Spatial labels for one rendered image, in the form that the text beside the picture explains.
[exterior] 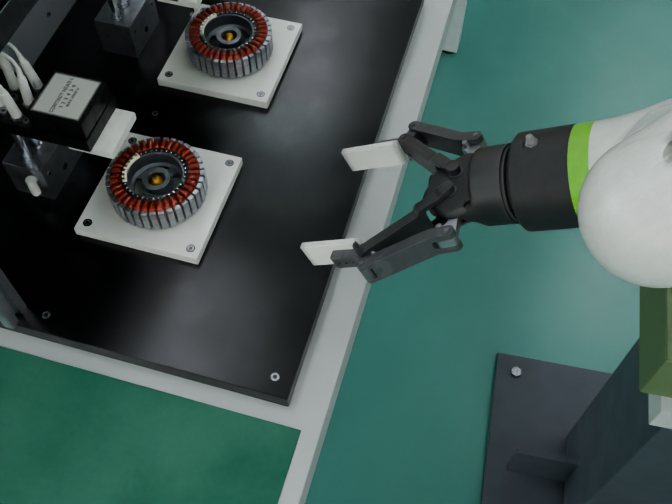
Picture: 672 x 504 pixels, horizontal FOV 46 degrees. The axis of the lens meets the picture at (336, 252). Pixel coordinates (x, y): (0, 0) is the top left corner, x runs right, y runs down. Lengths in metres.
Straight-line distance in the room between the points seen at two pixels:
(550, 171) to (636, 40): 1.71
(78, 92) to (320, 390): 0.40
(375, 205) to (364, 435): 0.75
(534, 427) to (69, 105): 1.12
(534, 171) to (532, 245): 1.17
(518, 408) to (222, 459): 0.94
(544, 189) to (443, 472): 0.99
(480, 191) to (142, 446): 0.42
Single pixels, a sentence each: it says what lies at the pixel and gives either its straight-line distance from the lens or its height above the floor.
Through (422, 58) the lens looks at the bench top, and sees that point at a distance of 1.13.
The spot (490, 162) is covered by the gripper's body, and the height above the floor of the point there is 0.97.
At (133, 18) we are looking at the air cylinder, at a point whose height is 0.82.
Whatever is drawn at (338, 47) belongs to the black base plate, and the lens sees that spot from 1.10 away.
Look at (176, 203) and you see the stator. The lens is 0.89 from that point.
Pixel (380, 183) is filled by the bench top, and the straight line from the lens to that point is 0.98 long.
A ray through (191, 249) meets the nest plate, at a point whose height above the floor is 0.78.
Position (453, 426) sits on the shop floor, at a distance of 1.64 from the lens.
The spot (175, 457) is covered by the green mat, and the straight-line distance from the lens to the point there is 0.83.
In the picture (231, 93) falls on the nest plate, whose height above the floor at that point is 0.78.
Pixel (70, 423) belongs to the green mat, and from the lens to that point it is 0.87.
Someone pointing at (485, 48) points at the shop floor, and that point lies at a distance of 2.26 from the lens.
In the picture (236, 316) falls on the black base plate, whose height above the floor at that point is 0.77.
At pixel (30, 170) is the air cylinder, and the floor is 0.82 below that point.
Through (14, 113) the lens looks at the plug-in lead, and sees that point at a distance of 0.90.
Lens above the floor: 1.53
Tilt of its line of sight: 58 degrees down
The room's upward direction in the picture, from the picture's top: straight up
